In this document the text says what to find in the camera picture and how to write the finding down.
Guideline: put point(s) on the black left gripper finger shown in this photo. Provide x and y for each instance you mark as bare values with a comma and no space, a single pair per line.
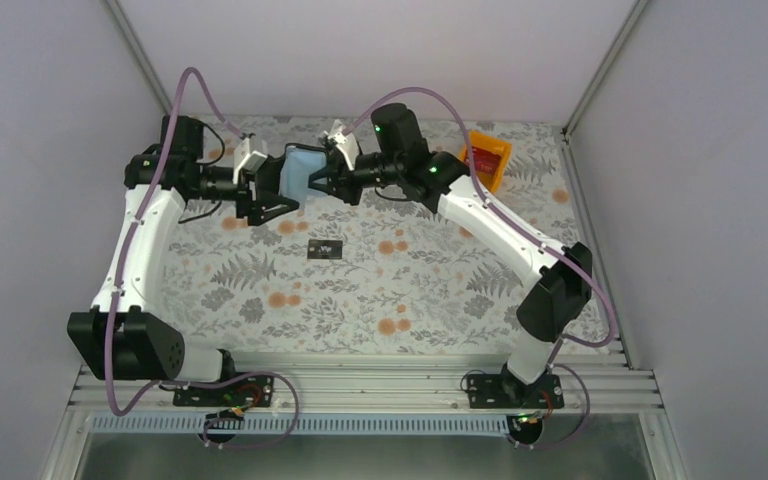
268,209
269,174

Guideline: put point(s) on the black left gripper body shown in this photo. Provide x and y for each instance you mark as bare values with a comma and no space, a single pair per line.
244,199

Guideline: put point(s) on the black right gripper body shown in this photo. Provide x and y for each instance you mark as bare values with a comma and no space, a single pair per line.
352,191

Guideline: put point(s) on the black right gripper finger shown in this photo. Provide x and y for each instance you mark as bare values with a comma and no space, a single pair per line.
327,185
330,171

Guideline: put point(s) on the dark VIP credit card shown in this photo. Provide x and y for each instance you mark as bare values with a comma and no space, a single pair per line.
324,249

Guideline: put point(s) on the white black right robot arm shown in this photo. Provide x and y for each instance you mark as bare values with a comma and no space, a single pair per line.
553,273

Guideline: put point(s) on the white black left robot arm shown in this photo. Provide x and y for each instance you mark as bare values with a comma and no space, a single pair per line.
123,336

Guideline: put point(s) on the red VIP card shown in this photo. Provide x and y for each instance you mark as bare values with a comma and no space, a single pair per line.
486,163

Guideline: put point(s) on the floral table cover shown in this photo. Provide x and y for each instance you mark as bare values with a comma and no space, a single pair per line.
409,281

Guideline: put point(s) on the orange plastic bin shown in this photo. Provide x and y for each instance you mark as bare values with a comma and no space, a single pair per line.
499,146

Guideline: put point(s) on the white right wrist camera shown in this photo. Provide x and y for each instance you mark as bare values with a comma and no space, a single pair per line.
345,144

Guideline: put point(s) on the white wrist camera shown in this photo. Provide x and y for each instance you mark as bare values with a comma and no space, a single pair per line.
345,144
248,157

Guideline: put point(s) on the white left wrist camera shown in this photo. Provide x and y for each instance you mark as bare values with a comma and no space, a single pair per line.
248,157

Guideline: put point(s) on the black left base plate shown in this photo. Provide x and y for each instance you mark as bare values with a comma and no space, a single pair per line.
255,391

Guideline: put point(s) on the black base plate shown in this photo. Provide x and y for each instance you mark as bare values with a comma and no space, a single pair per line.
498,391
255,391

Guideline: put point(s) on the right aluminium frame post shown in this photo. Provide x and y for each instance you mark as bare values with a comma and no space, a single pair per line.
620,39

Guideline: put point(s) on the aluminium frame corner post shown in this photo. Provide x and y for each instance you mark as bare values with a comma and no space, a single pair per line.
138,54

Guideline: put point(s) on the perforated cable duct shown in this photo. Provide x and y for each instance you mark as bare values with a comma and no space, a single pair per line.
274,424

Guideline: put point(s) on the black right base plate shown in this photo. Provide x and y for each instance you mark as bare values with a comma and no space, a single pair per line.
498,391

